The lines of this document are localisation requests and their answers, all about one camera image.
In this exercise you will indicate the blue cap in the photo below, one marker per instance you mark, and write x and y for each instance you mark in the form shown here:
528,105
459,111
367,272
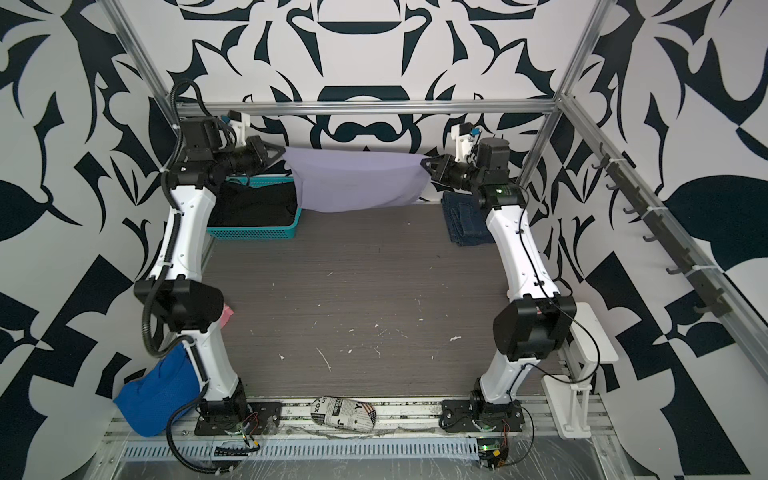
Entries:
147,403

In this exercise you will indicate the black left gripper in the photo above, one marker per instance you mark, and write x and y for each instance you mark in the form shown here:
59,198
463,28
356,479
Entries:
260,148

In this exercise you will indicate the black garment in basket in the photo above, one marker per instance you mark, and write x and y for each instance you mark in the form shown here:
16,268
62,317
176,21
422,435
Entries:
238,205

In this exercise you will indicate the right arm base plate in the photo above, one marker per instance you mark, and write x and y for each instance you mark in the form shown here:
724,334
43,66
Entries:
470,415

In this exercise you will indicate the lilac skirt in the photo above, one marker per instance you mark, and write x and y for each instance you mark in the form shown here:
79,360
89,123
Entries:
333,181

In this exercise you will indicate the white cable duct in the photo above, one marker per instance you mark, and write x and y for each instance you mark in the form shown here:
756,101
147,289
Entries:
337,449

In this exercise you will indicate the black wall hook rail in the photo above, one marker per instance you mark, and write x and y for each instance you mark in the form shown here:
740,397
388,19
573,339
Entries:
688,259

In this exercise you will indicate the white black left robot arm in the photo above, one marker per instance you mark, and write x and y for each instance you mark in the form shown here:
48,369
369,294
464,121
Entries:
178,308

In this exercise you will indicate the aluminium cage frame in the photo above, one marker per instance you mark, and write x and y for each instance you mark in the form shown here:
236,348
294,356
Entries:
676,87

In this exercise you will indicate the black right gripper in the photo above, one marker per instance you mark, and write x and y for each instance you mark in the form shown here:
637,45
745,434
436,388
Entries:
448,172

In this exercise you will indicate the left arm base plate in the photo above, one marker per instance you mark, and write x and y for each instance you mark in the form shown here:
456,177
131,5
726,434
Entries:
257,418

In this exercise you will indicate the white stand rack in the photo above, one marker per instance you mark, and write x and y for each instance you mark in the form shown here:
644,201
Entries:
586,351

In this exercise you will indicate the newspaper print shoe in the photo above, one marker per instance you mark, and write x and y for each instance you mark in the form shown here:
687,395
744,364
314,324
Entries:
344,413

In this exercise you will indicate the teal plastic basket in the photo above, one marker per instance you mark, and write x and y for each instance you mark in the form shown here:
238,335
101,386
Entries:
257,233

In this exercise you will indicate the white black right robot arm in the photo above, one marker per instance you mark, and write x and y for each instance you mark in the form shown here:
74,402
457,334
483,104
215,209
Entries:
538,317

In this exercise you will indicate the green circuit board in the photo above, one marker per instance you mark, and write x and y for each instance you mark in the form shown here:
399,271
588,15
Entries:
492,452

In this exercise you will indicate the pink alarm clock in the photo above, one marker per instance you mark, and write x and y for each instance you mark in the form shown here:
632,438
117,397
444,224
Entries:
226,315

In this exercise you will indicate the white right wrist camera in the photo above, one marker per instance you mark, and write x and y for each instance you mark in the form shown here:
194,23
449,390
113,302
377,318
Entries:
465,136

